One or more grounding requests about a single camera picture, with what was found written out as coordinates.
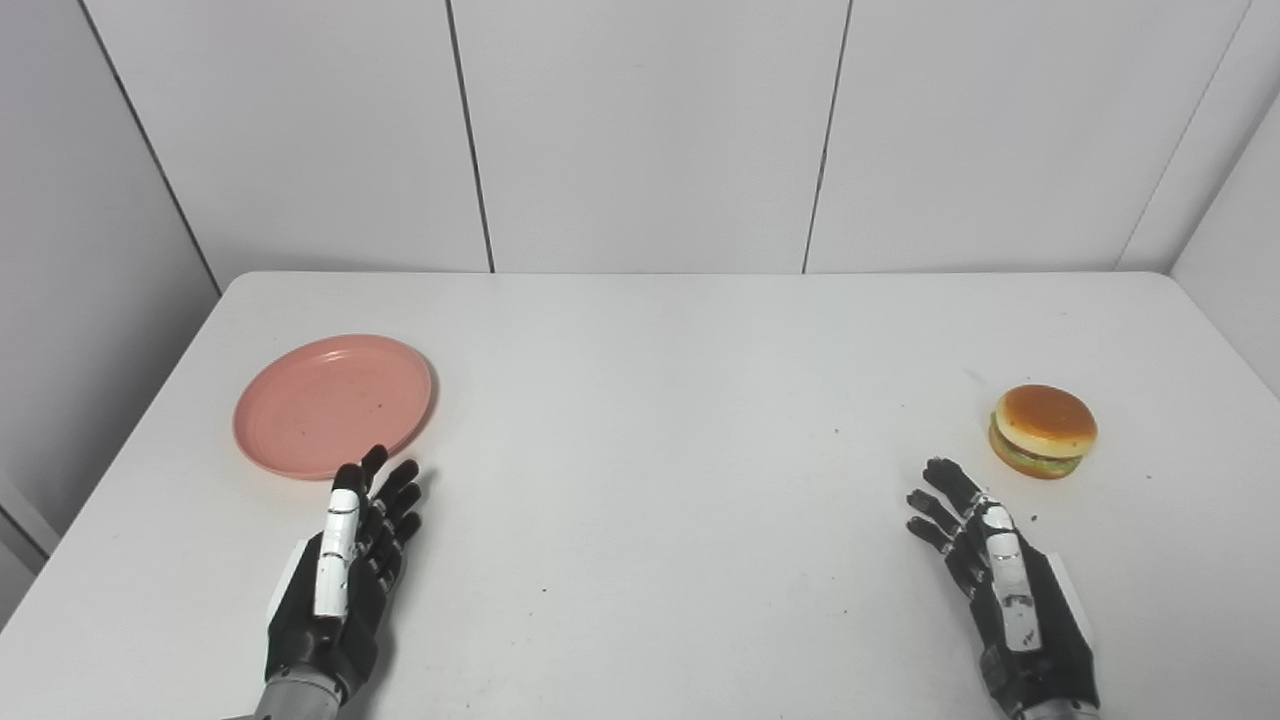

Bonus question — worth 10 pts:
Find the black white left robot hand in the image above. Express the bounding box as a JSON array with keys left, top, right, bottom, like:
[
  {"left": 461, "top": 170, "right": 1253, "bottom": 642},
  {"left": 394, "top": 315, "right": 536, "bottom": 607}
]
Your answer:
[{"left": 265, "top": 444, "right": 423, "bottom": 703}]

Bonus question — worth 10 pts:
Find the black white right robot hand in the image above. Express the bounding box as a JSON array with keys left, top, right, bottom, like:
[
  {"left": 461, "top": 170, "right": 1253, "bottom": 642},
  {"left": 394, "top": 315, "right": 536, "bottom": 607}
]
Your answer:
[{"left": 906, "top": 456, "right": 1102, "bottom": 717}]

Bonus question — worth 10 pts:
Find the pink round plate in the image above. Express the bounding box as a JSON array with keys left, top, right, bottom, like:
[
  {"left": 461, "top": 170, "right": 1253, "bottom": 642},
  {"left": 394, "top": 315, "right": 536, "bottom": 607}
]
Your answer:
[{"left": 233, "top": 334, "right": 435, "bottom": 481}]

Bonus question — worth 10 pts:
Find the toy hamburger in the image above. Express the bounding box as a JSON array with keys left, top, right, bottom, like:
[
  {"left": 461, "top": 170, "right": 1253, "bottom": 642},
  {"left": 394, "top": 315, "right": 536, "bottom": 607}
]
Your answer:
[{"left": 989, "top": 384, "right": 1099, "bottom": 481}]

